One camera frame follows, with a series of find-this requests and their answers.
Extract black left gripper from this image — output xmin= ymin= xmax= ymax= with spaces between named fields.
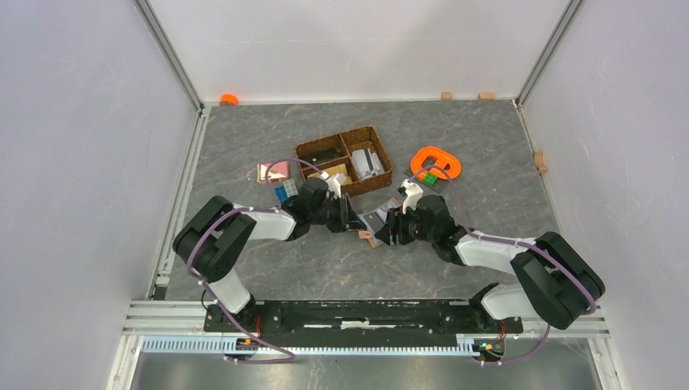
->
xmin=309 ymin=193 xmax=367 ymax=233

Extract orange round cap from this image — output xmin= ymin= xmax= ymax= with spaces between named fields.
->
xmin=219 ymin=93 xmax=239 ymax=106

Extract blue building block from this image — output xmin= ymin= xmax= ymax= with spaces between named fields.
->
xmin=274 ymin=185 xmax=289 ymax=205

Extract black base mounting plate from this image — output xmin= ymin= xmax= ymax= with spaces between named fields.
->
xmin=235 ymin=299 xmax=523 ymax=349

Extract grey cable duct strip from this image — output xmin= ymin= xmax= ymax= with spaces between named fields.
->
xmin=141 ymin=336 xmax=479 ymax=358

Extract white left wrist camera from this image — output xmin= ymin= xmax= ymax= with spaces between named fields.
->
xmin=319 ymin=171 xmax=345 ymax=198

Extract black cards in basket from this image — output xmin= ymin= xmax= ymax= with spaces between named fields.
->
xmin=301 ymin=149 xmax=344 ymax=166

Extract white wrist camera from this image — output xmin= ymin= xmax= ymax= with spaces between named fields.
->
xmin=319 ymin=171 xmax=345 ymax=198
xmin=397 ymin=179 xmax=423 ymax=215

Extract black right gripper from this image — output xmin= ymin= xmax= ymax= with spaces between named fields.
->
xmin=375 ymin=201 xmax=436 ymax=247

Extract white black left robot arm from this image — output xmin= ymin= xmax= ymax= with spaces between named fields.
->
xmin=172 ymin=178 xmax=366 ymax=332

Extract brown woven basket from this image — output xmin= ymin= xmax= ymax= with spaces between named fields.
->
xmin=295 ymin=125 xmax=393 ymax=197

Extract pink tan small box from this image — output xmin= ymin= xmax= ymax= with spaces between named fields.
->
xmin=257 ymin=161 xmax=291 ymax=184

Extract curved wooden piece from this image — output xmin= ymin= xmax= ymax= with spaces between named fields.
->
xmin=533 ymin=150 xmax=548 ymax=175

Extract orange plastic ring toy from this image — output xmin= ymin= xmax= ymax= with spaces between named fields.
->
xmin=409 ymin=146 xmax=462 ymax=180

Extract green building block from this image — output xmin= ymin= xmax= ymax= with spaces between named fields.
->
xmin=418 ymin=171 xmax=438 ymax=188

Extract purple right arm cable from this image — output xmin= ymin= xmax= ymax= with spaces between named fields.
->
xmin=409 ymin=165 xmax=600 ymax=367

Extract gold card front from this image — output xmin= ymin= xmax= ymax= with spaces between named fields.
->
xmin=307 ymin=163 xmax=353 ymax=186

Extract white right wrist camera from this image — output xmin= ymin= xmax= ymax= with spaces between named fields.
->
xmin=397 ymin=179 xmax=423 ymax=215

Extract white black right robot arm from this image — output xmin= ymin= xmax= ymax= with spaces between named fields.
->
xmin=375 ymin=195 xmax=606 ymax=332

